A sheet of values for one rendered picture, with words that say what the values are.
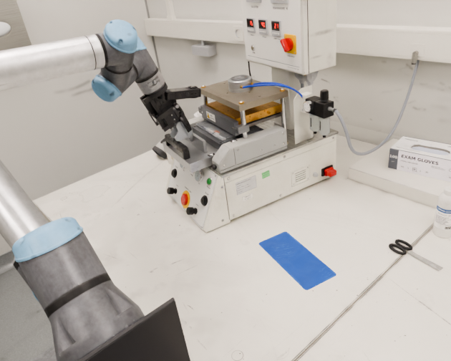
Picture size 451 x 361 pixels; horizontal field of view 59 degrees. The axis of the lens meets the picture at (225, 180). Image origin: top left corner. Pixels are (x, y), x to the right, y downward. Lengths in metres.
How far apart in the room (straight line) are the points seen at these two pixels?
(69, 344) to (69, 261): 0.13
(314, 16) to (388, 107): 0.58
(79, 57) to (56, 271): 0.47
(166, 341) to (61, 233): 0.25
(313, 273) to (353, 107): 0.89
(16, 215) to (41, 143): 1.72
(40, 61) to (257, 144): 0.64
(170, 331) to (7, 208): 0.42
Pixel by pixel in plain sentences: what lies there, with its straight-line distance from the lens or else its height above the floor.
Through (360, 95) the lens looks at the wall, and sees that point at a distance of 1.74.
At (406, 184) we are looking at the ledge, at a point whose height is 0.79.
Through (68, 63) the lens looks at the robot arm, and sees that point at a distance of 0.95.
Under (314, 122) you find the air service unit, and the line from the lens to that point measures 1.27.
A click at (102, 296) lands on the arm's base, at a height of 1.04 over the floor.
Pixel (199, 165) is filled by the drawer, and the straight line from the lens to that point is 1.20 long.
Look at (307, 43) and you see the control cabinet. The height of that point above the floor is 1.24.
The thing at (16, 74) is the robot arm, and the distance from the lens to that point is 0.93.
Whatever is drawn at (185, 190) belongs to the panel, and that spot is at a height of 0.82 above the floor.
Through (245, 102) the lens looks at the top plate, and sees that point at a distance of 1.20.
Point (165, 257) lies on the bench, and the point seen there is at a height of 0.75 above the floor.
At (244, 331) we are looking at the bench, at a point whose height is 0.75.
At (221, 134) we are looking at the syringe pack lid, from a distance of 1.27.
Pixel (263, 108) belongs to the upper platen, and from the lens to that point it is 1.29.
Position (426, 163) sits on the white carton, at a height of 0.84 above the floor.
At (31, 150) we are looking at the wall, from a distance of 2.60.
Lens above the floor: 1.49
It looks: 29 degrees down
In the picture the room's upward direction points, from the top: 8 degrees counter-clockwise
